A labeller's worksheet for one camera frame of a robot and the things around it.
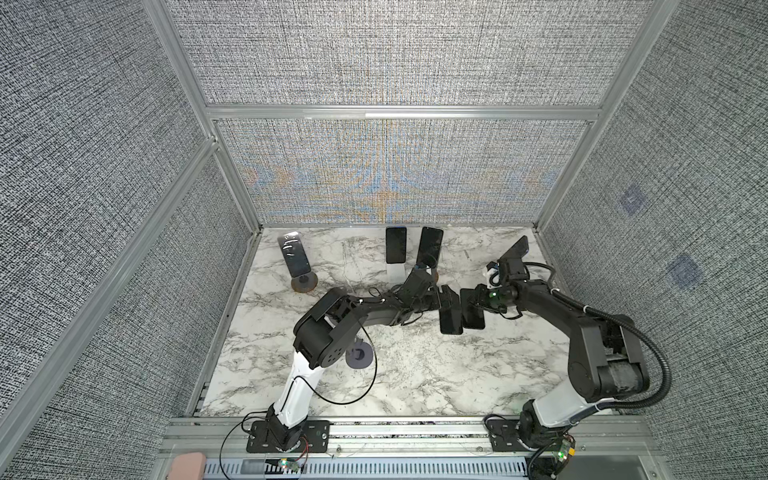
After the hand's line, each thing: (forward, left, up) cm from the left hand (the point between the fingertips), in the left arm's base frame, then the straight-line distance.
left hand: (448, 299), depth 94 cm
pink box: (-39, +67, -2) cm, 78 cm away
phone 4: (+11, -23, +10) cm, 27 cm away
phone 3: (+14, +5, +10) cm, 18 cm away
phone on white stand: (+17, +15, +8) cm, 24 cm away
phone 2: (-2, -2, -9) cm, 9 cm away
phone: (+15, +48, +8) cm, 51 cm away
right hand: (0, -8, 0) cm, 8 cm away
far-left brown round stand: (+11, +46, -3) cm, 48 cm away
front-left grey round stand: (-16, +28, 0) cm, 32 cm away
